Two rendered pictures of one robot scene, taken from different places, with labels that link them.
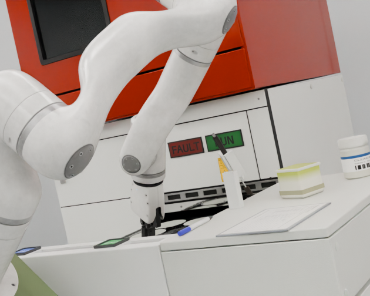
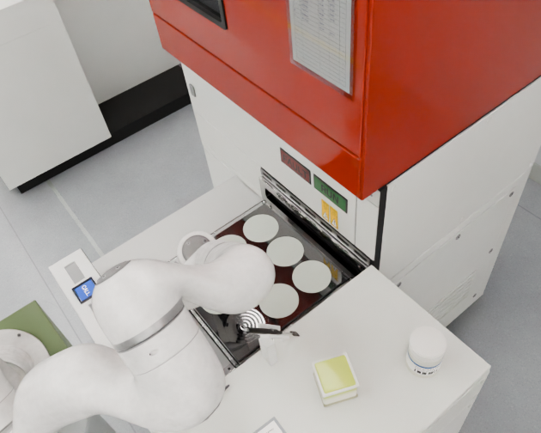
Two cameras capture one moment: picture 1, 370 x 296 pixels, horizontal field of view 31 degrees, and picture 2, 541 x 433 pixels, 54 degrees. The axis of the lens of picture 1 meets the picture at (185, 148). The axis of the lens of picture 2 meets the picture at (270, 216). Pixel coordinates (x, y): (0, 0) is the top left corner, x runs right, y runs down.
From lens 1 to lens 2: 141 cm
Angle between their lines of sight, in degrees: 52
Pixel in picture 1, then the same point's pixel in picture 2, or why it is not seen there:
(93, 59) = (18, 422)
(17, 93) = not seen: outside the picture
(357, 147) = (424, 361)
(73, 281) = not seen: hidden behind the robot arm
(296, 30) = (501, 56)
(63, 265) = not seen: hidden behind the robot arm
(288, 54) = (460, 107)
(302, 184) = (326, 402)
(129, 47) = (62, 421)
